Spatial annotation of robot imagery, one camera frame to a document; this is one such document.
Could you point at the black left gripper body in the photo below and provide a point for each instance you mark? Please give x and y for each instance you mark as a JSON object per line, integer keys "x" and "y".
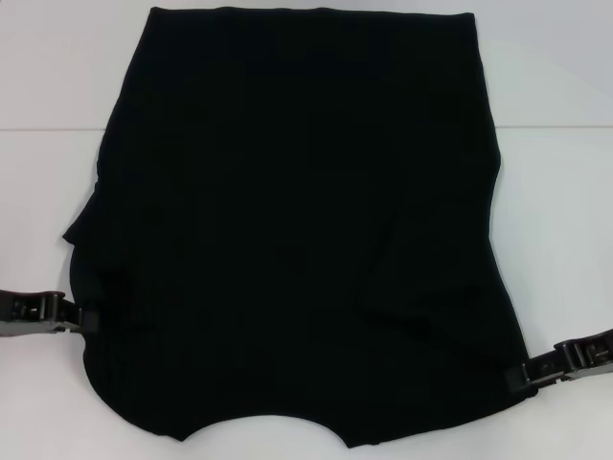
{"x": 24, "y": 311}

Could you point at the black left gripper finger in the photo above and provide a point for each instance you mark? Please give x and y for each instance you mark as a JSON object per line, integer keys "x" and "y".
{"x": 88, "y": 322}

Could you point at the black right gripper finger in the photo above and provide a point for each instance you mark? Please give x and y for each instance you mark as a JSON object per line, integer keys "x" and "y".
{"x": 515, "y": 376}

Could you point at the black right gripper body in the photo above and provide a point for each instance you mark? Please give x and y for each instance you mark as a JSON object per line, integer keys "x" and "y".
{"x": 589, "y": 357}

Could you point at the black shirt with white print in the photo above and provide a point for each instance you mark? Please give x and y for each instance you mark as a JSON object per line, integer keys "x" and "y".
{"x": 287, "y": 215}

